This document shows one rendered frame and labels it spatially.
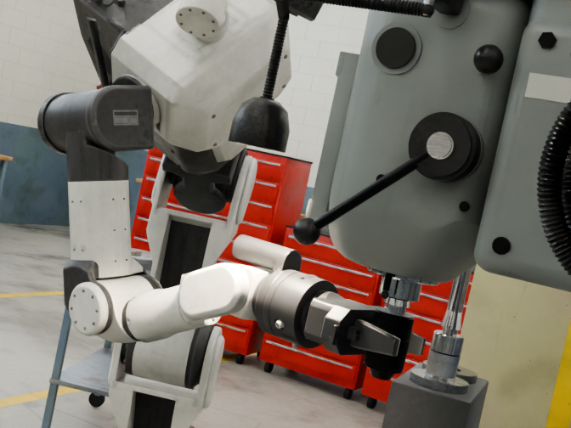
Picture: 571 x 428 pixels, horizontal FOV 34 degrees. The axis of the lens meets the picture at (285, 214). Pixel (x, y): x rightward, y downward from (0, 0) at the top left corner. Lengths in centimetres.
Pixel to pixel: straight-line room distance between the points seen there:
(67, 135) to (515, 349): 174
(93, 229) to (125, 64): 26
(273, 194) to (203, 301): 507
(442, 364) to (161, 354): 58
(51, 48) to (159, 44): 1052
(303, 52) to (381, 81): 1026
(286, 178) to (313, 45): 507
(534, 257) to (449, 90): 20
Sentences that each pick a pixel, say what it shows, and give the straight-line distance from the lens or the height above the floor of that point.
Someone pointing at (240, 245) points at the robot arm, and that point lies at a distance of 124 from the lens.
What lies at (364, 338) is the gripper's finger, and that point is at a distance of 109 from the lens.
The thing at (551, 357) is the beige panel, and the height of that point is 102.
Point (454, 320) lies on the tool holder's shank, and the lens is 145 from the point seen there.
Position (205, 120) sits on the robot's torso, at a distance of 145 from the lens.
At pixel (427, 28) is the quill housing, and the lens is 102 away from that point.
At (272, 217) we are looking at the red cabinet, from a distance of 629.
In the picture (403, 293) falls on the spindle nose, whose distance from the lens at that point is 108.
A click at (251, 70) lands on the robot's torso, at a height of 154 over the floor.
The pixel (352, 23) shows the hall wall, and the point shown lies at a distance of 1111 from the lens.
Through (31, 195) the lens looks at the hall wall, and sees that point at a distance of 1211.
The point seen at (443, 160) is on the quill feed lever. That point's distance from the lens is 96.
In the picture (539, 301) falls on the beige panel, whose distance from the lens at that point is 281.
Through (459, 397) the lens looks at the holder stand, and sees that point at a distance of 142.
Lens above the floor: 140
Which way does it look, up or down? 3 degrees down
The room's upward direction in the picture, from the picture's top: 12 degrees clockwise
